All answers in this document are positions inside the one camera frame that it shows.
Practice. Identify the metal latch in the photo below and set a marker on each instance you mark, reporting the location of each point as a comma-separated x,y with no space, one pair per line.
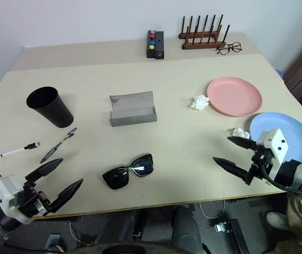
219,227

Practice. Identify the white shoe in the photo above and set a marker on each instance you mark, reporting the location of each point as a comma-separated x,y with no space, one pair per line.
276,221

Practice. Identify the black bar on floor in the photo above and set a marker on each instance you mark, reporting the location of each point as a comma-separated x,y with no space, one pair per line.
236,232

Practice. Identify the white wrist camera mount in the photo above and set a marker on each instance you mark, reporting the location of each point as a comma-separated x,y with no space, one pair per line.
277,143
5,195

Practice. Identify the black button box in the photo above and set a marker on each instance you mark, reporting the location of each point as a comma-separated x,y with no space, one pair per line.
149,53

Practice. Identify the dark rounded shape under table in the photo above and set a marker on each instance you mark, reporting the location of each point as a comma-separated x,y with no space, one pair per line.
124,227

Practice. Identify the small white tissue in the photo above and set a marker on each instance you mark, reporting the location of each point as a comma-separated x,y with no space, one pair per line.
239,132

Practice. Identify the black box with socket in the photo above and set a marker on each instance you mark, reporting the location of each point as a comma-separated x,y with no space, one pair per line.
160,45

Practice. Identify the black sunglasses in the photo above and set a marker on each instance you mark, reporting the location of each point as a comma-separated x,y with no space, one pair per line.
116,180

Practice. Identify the white marker with black cap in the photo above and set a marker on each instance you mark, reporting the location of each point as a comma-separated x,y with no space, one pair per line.
13,152

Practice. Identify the small blue object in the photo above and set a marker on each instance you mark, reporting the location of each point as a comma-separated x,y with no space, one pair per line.
280,72

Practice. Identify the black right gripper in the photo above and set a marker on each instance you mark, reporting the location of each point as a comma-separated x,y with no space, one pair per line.
259,161

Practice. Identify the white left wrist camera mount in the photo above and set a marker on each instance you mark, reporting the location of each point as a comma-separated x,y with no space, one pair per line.
5,195

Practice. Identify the brown-framed eyeglasses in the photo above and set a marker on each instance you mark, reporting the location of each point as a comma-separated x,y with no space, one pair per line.
222,50

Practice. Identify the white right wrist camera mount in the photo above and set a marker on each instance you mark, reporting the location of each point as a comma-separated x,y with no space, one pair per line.
277,143

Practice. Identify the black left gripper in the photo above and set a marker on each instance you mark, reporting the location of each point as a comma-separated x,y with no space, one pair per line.
31,201

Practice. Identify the black plastic cup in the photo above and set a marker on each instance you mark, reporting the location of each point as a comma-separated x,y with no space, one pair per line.
53,111

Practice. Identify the large white tissue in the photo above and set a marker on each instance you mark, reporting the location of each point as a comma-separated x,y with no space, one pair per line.
199,103

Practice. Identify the grey rounded shape under table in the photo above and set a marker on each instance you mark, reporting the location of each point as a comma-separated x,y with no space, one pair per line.
185,227

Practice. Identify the black ballpoint pen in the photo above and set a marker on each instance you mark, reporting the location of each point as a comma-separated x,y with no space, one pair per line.
55,148

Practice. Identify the grey box on floor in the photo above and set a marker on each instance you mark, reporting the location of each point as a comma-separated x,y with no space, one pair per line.
53,242

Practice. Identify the beige trouser leg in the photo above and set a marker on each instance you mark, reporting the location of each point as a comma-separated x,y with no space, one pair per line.
297,214

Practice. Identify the brown wooden peg rack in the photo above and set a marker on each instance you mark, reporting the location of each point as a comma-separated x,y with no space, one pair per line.
201,45

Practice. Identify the grey glasses case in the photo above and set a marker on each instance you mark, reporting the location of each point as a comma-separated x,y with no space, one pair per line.
132,105

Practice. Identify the blue plate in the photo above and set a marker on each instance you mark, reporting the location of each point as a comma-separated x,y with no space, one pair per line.
298,132

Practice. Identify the pink plate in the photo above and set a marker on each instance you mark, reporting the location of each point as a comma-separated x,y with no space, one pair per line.
232,95

